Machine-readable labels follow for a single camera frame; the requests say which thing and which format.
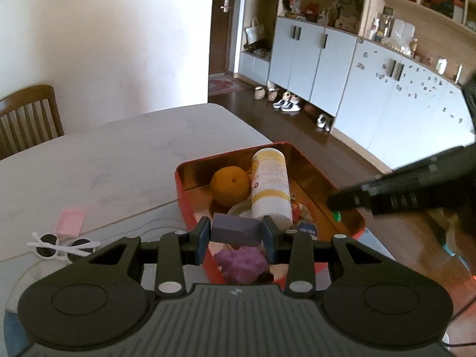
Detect wooden chair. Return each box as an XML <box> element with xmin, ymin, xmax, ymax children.
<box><xmin>0</xmin><ymin>85</ymin><xmax>65</xmax><ymax>160</ymax></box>

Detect white bottle yellow label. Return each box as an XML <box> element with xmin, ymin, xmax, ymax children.
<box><xmin>251</xmin><ymin>148</ymin><xmax>294</xmax><ymax>227</ymax></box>

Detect white wall cabinet unit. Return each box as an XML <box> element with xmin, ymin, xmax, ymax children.
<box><xmin>238</xmin><ymin>0</ymin><xmax>476</xmax><ymax>172</ymax></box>

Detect dark entrance door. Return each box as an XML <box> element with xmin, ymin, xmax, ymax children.
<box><xmin>210</xmin><ymin>0</ymin><xmax>239</xmax><ymax>75</ymax></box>

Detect small pink packet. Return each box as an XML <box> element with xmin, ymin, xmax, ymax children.
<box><xmin>53</xmin><ymin>208</ymin><xmax>87</xmax><ymax>236</ymax></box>

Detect red metal box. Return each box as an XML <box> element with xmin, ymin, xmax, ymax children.
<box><xmin>175</xmin><ymin>141</ymin><xmax>367</xmax><ymax>286</ymax></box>

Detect red wrapped snack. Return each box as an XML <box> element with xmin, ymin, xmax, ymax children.
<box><xmin>290</xmin><ymin>199</ymin><xmax>313</xmax><ymax>224</ymax></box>

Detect red doormat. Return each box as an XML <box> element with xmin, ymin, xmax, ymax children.
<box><xmin>208</xmin><ymin>75</ymin><xmax>253</xmax><ymax>96</ymax></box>

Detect printed table mat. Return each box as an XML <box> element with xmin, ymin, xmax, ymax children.
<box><xmin>0</xmin><ymin>197</ymin><xmax>209</xmax><ymax>357</ymax></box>

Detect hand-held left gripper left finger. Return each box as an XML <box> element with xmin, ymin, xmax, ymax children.
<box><xmin>84</xmin><ymin>216</ymin><xmax>211</xmax><ymax>298</ymax></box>

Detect white sunglasses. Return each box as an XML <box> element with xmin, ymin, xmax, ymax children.
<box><xmin>27</xmin><ymin>231</ymin><xmax>102</xmax><ymax>259</ymax></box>

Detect purple rectangular block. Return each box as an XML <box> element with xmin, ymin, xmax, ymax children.
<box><xmin>211</xmin><ymin>212</ymin><xmax>263</xmax><ymax>248</ymax></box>

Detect white tote bag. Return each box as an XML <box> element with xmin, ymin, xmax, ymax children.
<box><xmin>245</xmin><ymin>17</ymin><xmax>265</xmax><ymax>45</ymax></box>

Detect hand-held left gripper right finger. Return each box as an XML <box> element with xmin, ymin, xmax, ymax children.
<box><xmin>261</xmin><ymin>215</ymin><xmax>391</xmax><ymax>298</ymax></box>

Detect translucent white containers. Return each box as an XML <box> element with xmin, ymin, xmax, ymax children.
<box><xmin>392</xmin><ymin>18</ymin><xmax>416</xmax><ymax>41</ymax></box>

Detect blue snack packet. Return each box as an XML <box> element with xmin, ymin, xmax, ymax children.
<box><xmin>297</xmin><ymin>221</ymin><xmax>318</xmax><ymax>239</ymax></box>

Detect purple plush toy black eyes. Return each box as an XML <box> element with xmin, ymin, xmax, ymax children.
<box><xmin>216</xmin><ymin>247</ymin><xmax>270</xmax><ymax>285</ymax></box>

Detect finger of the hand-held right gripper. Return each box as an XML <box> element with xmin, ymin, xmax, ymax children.
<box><xmin>326</xmin><ymin>178</ymin><xmax>378</xmax><ymax>214</ymax></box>

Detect orange fruit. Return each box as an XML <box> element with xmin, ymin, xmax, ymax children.
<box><xmin>210</xmin><ymin>166</ymin><xmax>251</xmax><ymax>207</ymax></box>

